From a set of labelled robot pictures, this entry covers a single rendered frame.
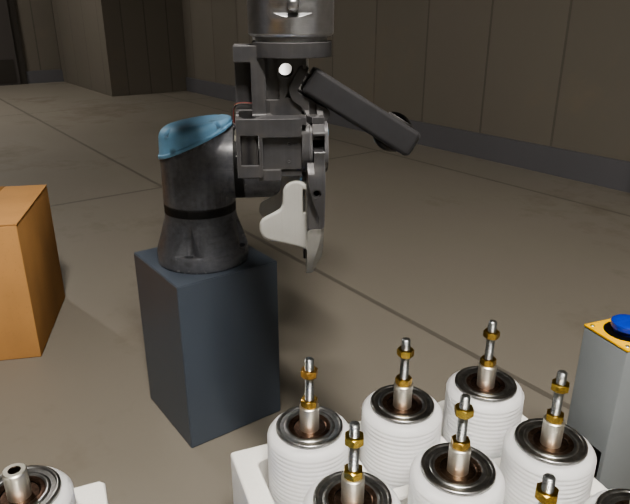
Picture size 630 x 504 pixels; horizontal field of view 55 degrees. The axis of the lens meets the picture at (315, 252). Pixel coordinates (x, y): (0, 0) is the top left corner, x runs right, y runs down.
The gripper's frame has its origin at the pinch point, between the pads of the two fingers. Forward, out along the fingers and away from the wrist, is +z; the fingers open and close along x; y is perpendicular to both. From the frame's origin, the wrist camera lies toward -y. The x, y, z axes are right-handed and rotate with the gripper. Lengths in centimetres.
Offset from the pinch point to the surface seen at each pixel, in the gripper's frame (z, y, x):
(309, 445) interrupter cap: 20.9, 0.9, 3.5
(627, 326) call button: 13.4, -38.8, -5.9
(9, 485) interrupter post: 19.1, 29.6, 8.9
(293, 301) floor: 46, -2, -83
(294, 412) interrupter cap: 21.0, 2.2, -2.6
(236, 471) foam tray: 28.7, 9.2, -2.1
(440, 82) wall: 12, -88, -263
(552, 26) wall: -16, -119, -211
